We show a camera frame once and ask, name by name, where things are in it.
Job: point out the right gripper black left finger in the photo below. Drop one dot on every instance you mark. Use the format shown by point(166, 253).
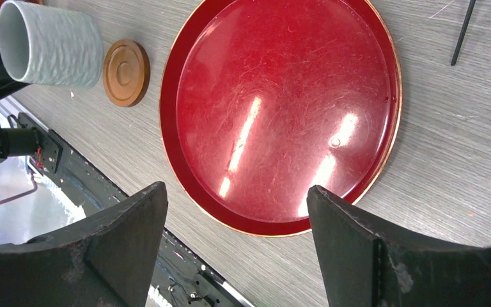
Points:
point(106, 259)

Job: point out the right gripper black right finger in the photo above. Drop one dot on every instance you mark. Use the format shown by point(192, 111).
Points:
point(368, 261)

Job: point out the red round tray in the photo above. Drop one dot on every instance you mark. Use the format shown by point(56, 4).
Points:
point(260, 100)

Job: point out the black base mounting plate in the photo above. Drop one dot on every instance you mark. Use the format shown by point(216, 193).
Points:
point(78, 189)

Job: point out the brown ringed wooden coaster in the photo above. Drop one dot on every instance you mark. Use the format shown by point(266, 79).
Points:
point(126, 73)

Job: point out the grey blue cup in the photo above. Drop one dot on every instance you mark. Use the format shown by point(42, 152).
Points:
point(50, 46)

